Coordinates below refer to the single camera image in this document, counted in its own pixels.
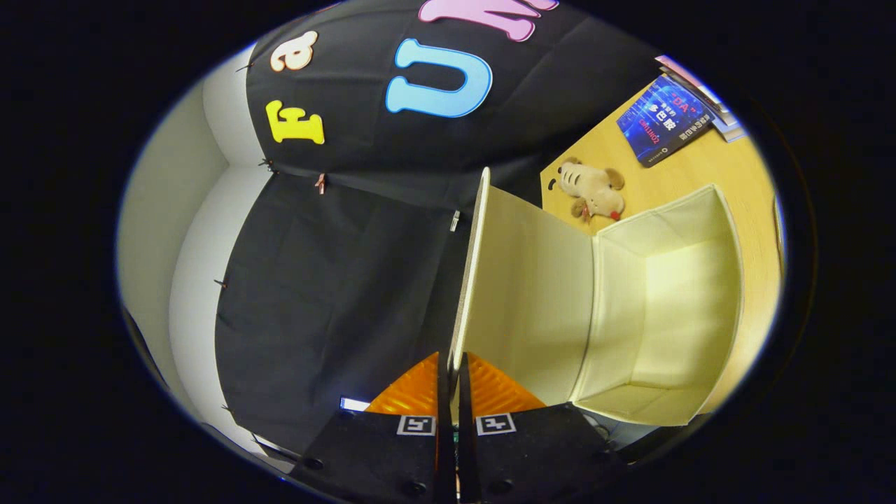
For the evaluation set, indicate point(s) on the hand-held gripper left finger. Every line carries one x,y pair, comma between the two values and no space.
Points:
445,448

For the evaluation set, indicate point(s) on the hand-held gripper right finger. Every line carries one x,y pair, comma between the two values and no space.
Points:
469,455

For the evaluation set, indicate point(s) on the beige fabric storage box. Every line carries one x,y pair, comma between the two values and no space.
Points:
532,294

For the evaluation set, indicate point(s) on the red clip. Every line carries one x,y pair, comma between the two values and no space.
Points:
320,183

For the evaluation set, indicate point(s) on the brown plush dog toy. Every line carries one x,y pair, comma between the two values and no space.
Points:
591,187

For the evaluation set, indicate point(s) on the dark blue book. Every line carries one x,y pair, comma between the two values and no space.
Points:
661,119

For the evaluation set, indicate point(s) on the light blue book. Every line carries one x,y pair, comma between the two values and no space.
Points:
731,131

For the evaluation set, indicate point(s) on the pink cover book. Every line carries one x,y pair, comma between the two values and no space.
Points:
682,73

